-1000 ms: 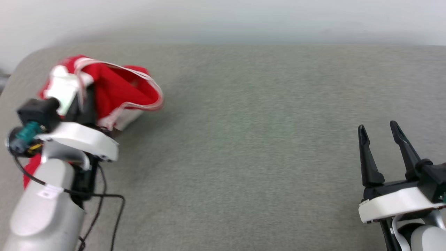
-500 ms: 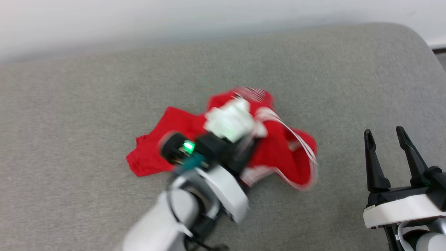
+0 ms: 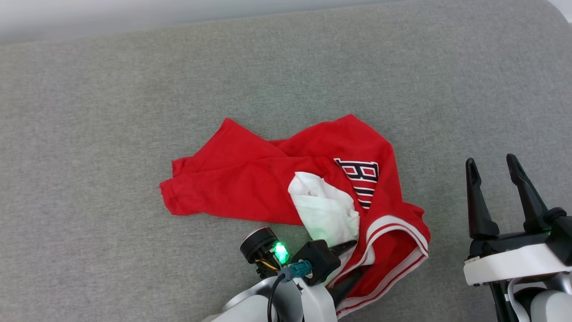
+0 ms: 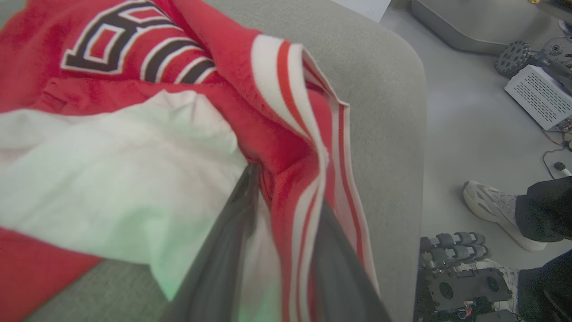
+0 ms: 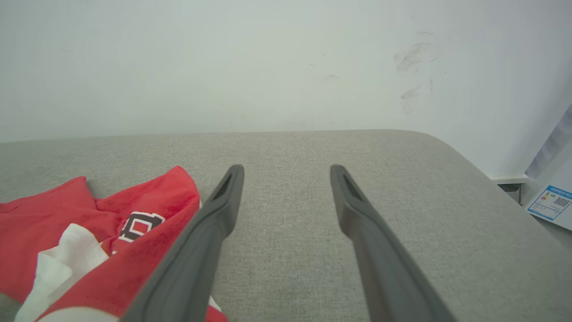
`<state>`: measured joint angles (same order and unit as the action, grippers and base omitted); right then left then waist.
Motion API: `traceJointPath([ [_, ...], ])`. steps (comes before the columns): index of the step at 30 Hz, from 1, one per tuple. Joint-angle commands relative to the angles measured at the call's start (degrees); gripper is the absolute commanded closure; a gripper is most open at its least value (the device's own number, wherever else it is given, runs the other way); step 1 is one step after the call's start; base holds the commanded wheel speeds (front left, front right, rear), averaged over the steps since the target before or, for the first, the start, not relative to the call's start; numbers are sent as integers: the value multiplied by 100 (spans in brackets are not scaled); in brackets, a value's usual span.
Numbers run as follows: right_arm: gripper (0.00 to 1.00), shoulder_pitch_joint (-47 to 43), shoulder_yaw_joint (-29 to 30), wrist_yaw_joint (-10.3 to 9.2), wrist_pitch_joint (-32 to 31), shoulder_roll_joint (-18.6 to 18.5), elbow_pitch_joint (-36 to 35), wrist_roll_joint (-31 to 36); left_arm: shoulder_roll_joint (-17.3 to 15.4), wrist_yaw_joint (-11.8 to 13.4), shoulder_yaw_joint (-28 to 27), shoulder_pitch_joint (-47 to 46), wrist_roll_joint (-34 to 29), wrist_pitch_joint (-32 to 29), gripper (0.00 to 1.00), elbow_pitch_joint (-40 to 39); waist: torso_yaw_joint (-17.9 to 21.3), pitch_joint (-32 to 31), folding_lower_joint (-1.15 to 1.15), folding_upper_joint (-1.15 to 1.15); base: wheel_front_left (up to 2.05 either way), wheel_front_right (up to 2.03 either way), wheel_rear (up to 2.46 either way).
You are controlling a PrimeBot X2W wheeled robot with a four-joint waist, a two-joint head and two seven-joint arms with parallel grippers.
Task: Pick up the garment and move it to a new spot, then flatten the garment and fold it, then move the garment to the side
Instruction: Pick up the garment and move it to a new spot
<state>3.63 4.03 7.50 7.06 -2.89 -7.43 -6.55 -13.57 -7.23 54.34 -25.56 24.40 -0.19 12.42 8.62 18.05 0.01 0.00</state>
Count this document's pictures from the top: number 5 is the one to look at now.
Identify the white wall ledge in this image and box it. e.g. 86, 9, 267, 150
489, 174, 529, 205

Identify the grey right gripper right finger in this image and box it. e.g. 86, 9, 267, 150
330, 164, 457, 322

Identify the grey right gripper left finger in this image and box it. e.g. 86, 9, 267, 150
120, 164, 245, 322

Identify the blue energy label sticker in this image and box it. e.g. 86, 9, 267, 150
527, 185, 572, 221

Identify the white washing machine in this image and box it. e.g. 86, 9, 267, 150
521, 103, 572, 231

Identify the grey fabric sofa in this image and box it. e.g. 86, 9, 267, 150
0, 129, 572, 322

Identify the red and white garment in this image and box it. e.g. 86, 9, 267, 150
0, 165, 228, 322

